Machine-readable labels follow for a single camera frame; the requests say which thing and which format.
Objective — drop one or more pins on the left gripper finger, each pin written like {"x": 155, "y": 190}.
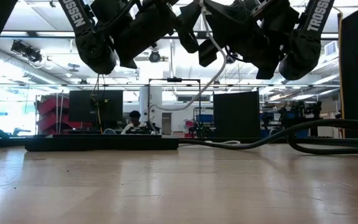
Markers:
{"x": 189, "y": 28}

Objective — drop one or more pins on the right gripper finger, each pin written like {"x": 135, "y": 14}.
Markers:
{"x": 228, "y": 18}
{"x": 207, "y": 54}

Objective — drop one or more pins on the black power strip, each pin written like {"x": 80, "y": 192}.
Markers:
{"x": 104, "y": 143}

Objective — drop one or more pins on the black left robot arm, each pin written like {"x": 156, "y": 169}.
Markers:
{"x": 95, "y": 53}

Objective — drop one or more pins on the blue storage crate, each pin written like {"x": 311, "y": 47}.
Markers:
{"x": 205, "y": 118}

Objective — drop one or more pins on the black square panel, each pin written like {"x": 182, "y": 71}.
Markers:
{"x": 236, "y": 115}

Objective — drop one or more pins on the black background robot station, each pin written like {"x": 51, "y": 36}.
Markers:
{"x": 291, "y": 116}

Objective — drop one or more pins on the person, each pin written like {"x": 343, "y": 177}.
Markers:
{"x": 134, "y": 115}

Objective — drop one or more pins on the black monitor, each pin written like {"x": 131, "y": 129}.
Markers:
{"x": 79, "y": 109}

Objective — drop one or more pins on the blue office chair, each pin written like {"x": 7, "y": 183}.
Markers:
{"x": 109, "y": 132}

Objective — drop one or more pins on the red storage shelf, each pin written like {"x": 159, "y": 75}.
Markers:
{"x": 47, "y": 107}

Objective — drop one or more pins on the round black ceiling camera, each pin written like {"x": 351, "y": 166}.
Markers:
{"x": 154, "y": 56}

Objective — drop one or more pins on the thin black frame stand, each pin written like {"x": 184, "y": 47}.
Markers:
{"x": 174, "y": 79}

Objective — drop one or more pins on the grey horizontal frame bar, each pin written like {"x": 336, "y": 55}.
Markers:
{"x": 120, "y": 85}

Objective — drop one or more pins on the black table frame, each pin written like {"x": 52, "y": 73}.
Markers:
{"x": 2, "y": 143}

